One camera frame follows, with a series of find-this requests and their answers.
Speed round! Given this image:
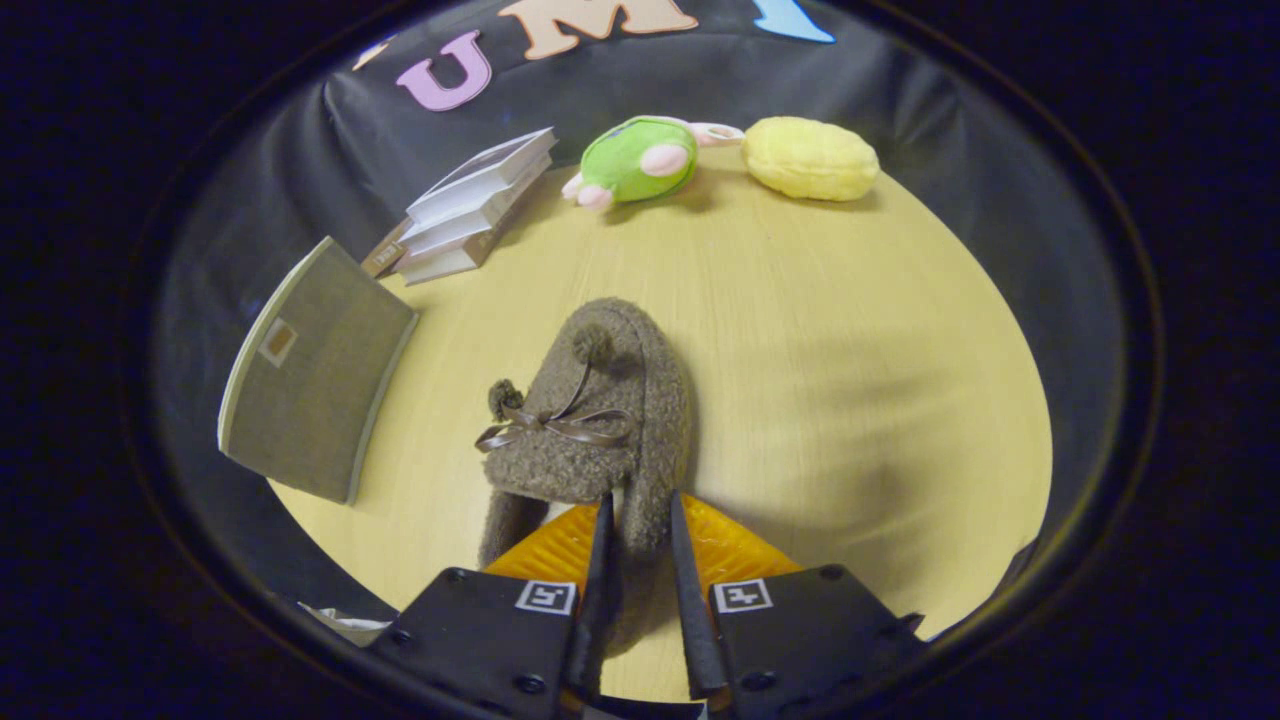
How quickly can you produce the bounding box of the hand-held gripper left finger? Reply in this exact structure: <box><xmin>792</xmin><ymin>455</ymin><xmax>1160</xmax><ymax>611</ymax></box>
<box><xmin>365</xmin><ymin>492</ymin><xmax>617</xmax><ymax>720</ymax></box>

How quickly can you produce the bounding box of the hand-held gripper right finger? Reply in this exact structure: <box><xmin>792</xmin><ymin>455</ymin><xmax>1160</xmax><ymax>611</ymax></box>
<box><xmin>668</xmin><ymin>490</ymin><xmax>927</xmax><ymax>720</ymax></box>

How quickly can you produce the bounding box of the brown fuzzy shoe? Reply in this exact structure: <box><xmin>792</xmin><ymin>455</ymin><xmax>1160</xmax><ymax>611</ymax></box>
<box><xmin>474</xmin><ymin>297</ymin><xmax>694</xmax><ymax>657</ymax></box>

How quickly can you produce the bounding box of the beige edged book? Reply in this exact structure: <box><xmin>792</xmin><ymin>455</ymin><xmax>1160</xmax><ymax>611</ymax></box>
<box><xmin>393</xmin><ymin>222</ymin><xmax>503</xmax><ymax>287</ymax></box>

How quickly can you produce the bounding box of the brown cover book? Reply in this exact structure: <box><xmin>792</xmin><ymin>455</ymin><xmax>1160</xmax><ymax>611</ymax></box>
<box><xmin>360</xmin><ymin>218</ymin><xmax>413</xmax><ymax>280</ymax></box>

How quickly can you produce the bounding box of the plain white book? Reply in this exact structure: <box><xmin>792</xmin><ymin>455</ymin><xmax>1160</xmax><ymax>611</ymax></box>
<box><xmin>398</xmin><ymin>160</ymin><xmax>552</xmax><ymax>263</ymax></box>

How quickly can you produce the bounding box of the white portrait cover book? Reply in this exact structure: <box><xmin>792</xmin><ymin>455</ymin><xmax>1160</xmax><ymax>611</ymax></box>
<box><xmin>405</xmin><ymin>127</ymin><xmax>559</xmax><ymax>227</ymax></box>

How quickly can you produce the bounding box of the black backdrop cloth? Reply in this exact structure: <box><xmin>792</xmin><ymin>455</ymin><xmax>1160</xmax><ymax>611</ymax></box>
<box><xmin>150</xmin><ymin>0</ymin><xmax>1133</xmax><ymax>626</ymax></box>

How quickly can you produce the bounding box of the yellow plush toy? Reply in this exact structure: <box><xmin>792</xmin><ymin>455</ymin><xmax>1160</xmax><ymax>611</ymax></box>
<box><xmin>742</xmin><ymin>116</ymin><xmax>882</xmax><ymax>203</ymax></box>

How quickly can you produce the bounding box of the green plush toy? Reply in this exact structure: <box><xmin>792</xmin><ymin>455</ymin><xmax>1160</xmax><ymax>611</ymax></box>
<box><xmin>562</xmin><ymin>115</ymin><xmax>746</xmax><ymax>213</ymax></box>

